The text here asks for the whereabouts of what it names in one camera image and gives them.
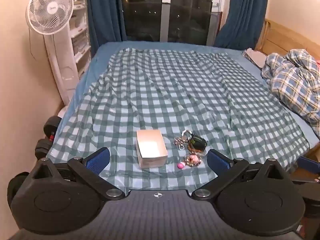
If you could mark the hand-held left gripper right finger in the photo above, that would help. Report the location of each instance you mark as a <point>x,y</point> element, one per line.
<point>218,162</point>

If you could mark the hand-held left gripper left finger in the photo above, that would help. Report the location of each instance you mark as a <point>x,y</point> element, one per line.
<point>96,162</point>

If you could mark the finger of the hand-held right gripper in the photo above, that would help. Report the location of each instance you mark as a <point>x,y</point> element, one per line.
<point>310,164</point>

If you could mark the white cardboard box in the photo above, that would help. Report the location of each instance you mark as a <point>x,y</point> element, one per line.
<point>151,150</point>

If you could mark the pink ball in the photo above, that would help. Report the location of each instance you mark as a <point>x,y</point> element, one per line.
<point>180,165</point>

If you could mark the black dumbbell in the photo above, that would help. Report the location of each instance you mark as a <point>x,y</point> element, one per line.
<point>48,135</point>

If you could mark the green checkered cloth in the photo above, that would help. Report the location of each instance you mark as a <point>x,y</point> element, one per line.
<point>175,92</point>

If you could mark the plaid duvet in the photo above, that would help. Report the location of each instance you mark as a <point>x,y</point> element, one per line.
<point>292,80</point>

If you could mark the striped pillow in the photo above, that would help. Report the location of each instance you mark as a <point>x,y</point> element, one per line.
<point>253,57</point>

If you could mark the blue bedsheet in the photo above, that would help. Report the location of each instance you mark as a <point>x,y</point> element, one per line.
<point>105,48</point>

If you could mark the white drawer unit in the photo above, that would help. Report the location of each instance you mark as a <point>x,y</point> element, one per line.
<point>80,35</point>

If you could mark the blue curtain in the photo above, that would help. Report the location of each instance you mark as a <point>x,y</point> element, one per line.
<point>102,15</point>
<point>243,15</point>

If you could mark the white standing fan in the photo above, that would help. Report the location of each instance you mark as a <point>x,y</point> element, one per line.
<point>51,12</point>

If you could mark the glass balcony door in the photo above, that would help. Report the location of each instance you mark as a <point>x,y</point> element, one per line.
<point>170,10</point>

